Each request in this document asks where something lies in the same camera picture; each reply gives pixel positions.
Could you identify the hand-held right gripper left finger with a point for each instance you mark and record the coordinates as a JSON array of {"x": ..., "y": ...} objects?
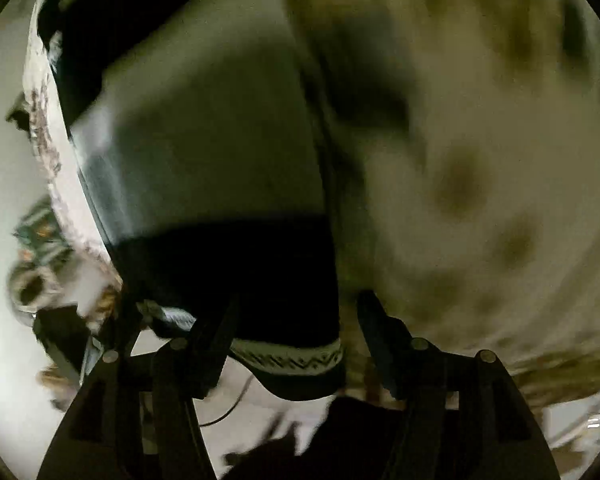
[{"x": 212, "y": 357}]

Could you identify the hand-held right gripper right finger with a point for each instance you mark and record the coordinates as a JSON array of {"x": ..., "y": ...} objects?
[{"x": 382, "y": 342}]

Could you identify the striped knit sweater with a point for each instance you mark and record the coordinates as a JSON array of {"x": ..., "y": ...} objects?
[{"x": 205, "y": 135}]

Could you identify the fuzzy slipper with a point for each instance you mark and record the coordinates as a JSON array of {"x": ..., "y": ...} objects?
[{"x": 30, "y": 287}]

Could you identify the floral bedspread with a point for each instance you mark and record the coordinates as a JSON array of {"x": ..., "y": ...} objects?
[{"x": 480, "y": 160}]

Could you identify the green box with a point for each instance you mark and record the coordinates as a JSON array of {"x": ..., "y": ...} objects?
[{"x": 40, "y": 235}]

